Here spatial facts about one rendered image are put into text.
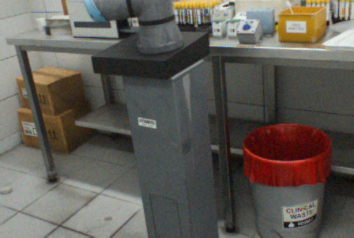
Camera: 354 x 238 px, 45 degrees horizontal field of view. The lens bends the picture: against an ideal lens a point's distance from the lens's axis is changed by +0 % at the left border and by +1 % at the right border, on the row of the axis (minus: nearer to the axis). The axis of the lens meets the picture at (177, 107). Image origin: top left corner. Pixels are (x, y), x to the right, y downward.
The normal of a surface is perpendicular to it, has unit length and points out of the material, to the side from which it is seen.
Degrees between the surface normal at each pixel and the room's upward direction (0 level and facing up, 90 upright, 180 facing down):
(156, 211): 90
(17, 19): 90
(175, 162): 90
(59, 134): 90
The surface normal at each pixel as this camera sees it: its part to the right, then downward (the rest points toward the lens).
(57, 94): 0.74, 0.10
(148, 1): -0.02, 0.42
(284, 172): -0.27, 0.47
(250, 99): -0.51, 0.37
